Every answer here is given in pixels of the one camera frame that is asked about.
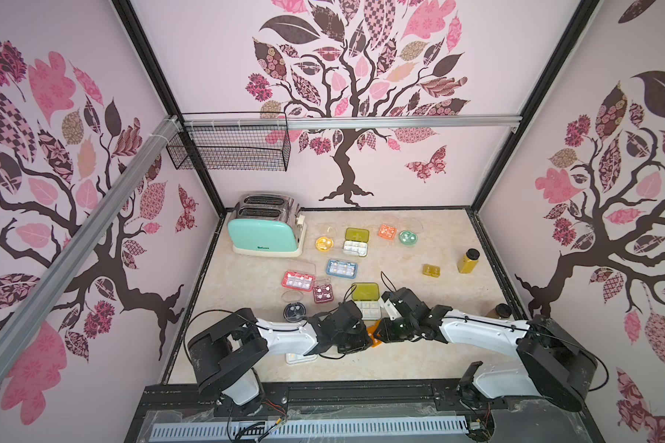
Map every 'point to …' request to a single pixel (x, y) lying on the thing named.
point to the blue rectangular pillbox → (342, 269)
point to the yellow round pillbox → (324, 244)
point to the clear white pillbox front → (294, 358)
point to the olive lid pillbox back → (356, 241)
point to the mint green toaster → (267, 225)
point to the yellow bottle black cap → (470, 260)
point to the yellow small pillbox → (430, 270)
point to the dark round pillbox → (294, 312)
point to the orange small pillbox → (375, 341)
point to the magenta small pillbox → (322, 293)
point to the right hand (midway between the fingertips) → (375, 334)
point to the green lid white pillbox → (367, 296)
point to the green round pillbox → (408, 237)
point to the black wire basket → (231, 141)
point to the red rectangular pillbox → (297, 281)
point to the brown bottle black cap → (501, 310)
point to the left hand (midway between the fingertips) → (374, 349)
